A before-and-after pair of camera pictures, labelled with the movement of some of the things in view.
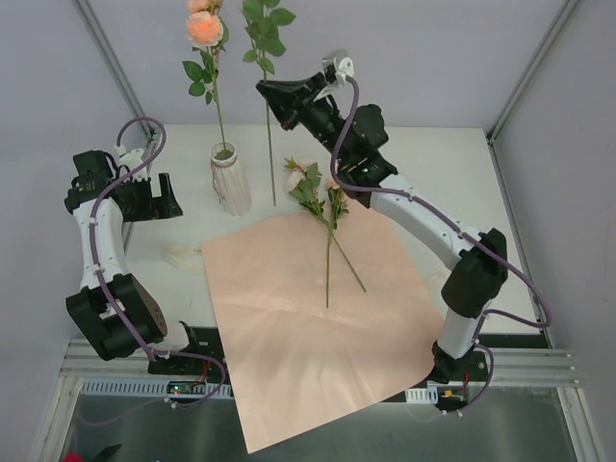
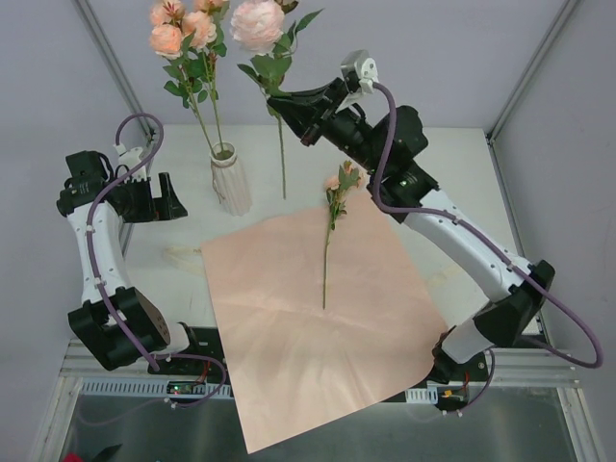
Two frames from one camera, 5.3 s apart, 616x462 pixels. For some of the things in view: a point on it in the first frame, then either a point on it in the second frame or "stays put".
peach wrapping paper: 315,321 stays put
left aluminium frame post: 151,133 stays put
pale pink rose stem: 305,193 -> 257,28
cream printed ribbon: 184,256 stays put
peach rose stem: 268,38 -> 174,34
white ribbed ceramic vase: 234,187 stays put
